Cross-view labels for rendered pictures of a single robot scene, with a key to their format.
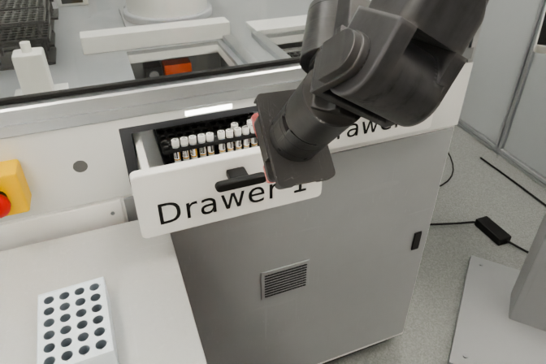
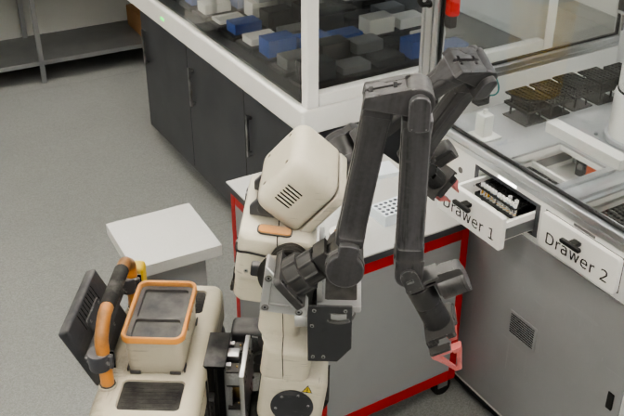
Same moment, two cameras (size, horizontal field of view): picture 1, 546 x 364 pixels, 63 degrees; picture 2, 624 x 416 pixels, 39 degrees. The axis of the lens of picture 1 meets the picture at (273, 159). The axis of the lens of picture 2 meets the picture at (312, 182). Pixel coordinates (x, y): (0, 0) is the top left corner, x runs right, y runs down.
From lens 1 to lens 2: 2.34 m
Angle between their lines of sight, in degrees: 67
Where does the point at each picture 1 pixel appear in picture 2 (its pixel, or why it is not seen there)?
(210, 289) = (487, 291)
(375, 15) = not seen: hidden behind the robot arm
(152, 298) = not seen: hidden behind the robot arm
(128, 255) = (440, 214)
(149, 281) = (428, 224)
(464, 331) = not seen: outside the picture
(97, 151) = (466, 168)
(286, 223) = (528, 286)
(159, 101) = (492, 162)
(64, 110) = (462, 142)
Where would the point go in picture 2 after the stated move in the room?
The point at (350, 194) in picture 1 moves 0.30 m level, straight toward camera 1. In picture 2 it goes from (565, 303) to (461, 299)
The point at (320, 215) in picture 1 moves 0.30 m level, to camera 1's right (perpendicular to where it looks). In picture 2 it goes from (547, 300) to (591, 368)
